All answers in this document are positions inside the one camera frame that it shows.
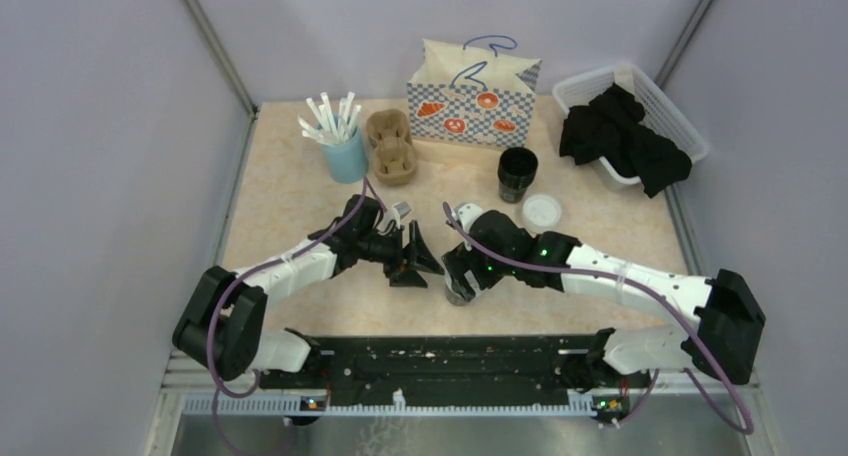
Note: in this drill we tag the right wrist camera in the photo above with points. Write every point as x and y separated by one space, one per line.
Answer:
466 214

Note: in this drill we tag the white plastic basket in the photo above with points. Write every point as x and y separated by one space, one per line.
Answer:
662 115

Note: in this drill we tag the white wrapped straws bundle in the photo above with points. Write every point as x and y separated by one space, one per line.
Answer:
334 127

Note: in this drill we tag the black cloth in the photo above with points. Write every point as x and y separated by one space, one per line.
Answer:
610 126

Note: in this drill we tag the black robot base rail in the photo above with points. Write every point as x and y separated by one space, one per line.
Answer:
488 373

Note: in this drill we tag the blue straw holder cup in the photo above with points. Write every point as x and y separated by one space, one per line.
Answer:
347 163

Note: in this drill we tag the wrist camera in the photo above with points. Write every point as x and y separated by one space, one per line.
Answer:
401 210
466 214

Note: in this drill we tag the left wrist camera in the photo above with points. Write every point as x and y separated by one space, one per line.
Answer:
401 210

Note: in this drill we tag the checkered paper takeout bag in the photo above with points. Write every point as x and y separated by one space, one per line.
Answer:
474 93

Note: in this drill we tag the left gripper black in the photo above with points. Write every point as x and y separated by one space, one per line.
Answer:
418 255

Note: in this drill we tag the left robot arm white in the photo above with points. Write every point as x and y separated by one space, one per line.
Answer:
221 327

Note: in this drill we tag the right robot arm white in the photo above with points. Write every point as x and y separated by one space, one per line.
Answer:
713 324

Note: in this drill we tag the black coffee cup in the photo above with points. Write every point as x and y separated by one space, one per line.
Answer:
456 294

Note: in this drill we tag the stack of black cups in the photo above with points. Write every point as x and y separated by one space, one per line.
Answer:
516 171

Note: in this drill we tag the stack of white lids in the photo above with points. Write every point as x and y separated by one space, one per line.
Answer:
541 213

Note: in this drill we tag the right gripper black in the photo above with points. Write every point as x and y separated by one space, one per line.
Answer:
461 261

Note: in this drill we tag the cardboard cup carrier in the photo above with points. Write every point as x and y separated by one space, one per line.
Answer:
393 158

